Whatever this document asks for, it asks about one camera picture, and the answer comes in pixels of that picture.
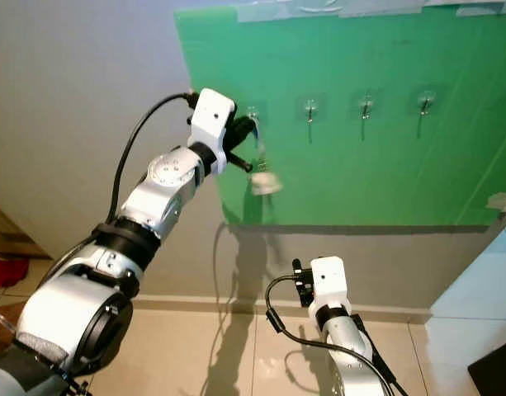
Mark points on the white cabinet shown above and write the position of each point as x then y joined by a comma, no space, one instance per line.
475,289

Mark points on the red cloth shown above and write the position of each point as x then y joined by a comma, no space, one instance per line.
7,272

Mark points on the small grey tape piece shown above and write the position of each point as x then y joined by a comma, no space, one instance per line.
501,203

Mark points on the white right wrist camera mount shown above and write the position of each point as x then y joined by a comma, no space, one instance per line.
328,280

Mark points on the short grey tape strip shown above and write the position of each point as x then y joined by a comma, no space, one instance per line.
488,7

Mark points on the green wall board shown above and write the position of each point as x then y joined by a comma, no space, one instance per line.
368,181

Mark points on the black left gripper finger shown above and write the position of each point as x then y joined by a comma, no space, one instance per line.
241,165
251,126

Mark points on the brown cardboard box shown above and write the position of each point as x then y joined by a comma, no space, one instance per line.
5,326

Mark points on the clear metal wall hook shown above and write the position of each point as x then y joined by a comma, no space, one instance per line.
253,112
366,106
310,108
426,101

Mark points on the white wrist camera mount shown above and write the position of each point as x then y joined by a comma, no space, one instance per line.
328,280
213,115

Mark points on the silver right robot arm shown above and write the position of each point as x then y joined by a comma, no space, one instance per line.
352,351

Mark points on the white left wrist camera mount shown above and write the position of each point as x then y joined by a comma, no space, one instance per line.
213,115

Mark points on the key with white tag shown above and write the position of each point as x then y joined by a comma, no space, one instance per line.
266,183

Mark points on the long grey tape strip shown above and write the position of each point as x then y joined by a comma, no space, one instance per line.
327,10

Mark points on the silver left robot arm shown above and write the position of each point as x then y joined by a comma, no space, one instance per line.
71,322

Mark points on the black flat object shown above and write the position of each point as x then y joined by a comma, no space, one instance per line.
496,371

